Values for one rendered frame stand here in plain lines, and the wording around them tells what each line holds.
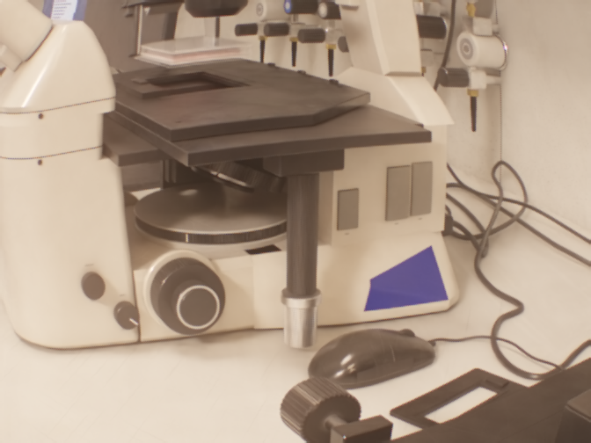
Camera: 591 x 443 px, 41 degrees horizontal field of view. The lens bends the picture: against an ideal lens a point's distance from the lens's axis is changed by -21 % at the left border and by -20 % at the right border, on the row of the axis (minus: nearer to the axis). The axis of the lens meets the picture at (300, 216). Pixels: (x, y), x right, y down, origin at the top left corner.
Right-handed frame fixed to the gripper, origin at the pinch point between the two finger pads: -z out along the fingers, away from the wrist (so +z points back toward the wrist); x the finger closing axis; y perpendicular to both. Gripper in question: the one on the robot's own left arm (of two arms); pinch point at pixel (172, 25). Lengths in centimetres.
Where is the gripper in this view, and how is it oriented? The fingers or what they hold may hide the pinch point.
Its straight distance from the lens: 96.1
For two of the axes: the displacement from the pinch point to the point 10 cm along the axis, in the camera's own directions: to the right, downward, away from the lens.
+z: -0.8, -9.9, -1.1
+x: 8.9, -1.2, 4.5
